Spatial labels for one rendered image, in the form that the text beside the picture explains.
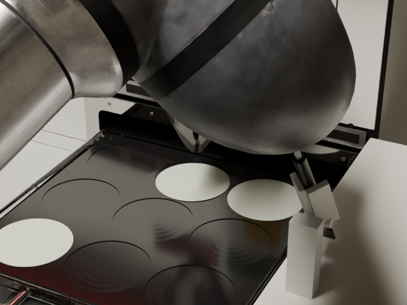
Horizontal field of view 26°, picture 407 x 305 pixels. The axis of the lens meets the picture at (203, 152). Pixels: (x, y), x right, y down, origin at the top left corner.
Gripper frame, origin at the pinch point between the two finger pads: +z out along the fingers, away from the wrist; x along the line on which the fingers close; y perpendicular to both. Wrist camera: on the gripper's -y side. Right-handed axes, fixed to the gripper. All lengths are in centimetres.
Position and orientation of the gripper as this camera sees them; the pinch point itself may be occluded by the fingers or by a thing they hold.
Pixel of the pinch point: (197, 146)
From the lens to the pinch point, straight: 108.7
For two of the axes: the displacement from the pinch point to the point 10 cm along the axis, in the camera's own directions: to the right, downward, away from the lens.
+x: -9.9, 0.5, -0.9
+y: -1.1, -4.9, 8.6
